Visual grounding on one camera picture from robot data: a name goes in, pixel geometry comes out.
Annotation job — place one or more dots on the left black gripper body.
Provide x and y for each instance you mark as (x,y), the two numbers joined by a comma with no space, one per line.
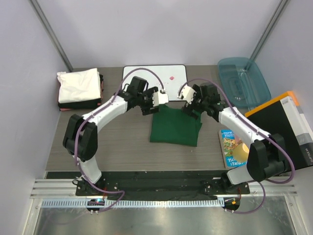
(145,101)

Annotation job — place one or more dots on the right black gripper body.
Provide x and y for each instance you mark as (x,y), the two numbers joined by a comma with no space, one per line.
(196,104)

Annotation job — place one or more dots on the green polo t shirt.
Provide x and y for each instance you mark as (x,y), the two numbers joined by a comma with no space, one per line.
(171,125)

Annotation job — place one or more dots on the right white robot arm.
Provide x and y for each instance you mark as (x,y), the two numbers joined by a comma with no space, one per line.
(266,157)

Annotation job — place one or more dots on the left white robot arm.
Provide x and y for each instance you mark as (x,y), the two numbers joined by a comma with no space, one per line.
(81,137)

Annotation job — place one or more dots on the white board mat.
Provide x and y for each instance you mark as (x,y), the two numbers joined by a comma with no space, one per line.
(172,77)

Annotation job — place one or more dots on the colourful picture book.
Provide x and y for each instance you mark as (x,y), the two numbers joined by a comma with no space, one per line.
(228,144)

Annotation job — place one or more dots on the teal plastic bin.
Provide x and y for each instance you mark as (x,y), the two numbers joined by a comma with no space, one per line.
(243,82)

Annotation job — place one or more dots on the yellow cup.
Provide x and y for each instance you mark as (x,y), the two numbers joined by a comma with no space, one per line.
(240,153)

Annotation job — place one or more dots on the black orange file box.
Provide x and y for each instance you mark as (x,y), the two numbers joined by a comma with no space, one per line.
(283,115)

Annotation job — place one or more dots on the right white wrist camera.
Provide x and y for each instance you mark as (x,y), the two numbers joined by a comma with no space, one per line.
(187,94)

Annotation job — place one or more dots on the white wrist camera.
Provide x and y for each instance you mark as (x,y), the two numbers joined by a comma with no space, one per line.
(187,94)
(159,98)

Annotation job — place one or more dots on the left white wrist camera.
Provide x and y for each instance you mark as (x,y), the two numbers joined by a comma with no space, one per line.
(159,98)

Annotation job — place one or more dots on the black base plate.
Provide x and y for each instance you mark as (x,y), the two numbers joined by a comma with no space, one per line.
(157,185)

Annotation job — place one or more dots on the aluminium rail frame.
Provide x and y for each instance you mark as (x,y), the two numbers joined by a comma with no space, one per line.
(163,203)

